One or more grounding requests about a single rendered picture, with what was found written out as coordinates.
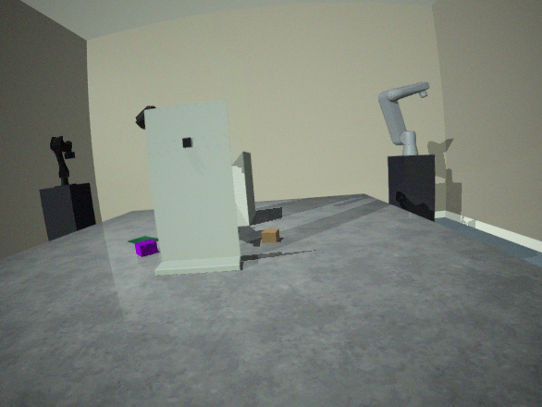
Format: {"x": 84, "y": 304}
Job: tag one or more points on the small tan block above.
{"x": 270, "y": 235}

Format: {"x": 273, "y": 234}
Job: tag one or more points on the purple cube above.
{"x": 146, "y": 247}

